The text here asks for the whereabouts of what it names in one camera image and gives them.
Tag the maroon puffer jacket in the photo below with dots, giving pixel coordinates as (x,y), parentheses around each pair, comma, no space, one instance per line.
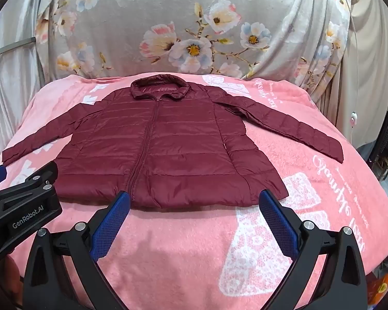
(181,142)

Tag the pink printed blanket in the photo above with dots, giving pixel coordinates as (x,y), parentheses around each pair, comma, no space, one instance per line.
(181,258)

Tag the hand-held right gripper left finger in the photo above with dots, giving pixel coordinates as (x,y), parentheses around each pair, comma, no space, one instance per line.
(111,222)

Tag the beige curtain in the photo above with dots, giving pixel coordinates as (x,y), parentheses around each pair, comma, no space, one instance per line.
(368,71)

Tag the metal rod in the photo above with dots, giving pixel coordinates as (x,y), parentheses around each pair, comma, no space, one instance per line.
(13,47)

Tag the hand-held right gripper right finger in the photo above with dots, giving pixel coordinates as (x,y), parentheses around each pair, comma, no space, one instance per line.
(278,219)

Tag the white curtain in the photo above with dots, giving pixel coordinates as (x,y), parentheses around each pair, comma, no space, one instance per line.
(6,103)

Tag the orange packet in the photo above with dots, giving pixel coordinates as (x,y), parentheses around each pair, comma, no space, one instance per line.
(381,289)

